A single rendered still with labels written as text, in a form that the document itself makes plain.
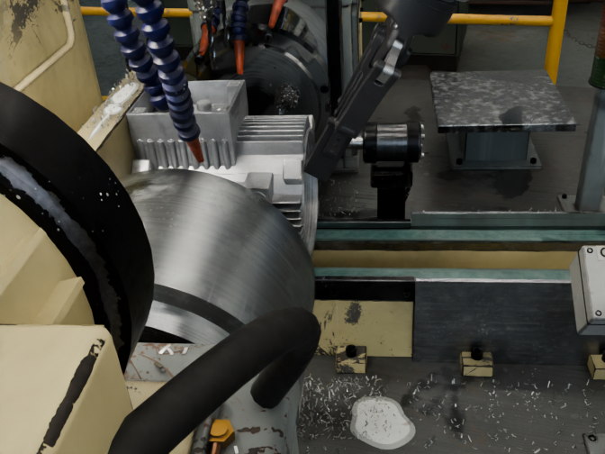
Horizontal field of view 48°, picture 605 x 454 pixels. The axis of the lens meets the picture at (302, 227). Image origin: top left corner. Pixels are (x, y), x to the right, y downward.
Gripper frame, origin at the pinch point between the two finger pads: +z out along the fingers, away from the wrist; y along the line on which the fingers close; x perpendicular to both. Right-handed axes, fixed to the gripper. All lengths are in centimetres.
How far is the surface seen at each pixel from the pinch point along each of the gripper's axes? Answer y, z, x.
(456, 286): 2.0, 7.9, 21.6
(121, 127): 0.8, 8.3, -21.8
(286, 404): 41.9, -5.0, -2.2
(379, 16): -240, 45, 31
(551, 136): -65, 6, 51
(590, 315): 21.0, -6.8, 23.4
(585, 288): 18.7, -7.8, 22.8
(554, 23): -224, 10, 95
